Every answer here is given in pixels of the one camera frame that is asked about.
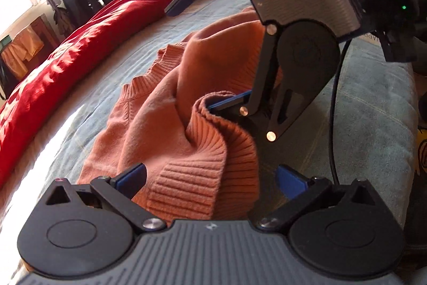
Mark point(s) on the black hanging bag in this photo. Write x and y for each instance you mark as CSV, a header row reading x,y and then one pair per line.
x,y
6,78

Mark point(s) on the orange knit sweater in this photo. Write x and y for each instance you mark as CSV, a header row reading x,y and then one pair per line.
x,y
160,124

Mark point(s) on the green table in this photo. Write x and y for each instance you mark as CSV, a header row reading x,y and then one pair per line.
x,y
4,42

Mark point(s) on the brown wooden cabinet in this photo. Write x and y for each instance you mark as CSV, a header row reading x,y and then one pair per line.
x,y
45,31

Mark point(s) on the red quilt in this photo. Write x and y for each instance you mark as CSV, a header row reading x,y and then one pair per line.
x,y
66,71

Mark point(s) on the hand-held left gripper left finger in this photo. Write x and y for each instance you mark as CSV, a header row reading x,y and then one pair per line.
x,y
133,180

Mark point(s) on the orange shorts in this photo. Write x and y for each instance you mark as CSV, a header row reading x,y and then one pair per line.
x,y
21,51

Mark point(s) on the yellow printed object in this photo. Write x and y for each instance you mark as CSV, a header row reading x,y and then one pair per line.
x,y
422,151

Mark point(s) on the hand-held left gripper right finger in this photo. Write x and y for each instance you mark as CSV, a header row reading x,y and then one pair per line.
x,y
292,183

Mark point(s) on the olive hanging cloth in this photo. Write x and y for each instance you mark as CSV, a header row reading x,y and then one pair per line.
x,y
63,21

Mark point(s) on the bed with blue plaid sheet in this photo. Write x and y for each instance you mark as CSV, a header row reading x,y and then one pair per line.
x,y
367,124

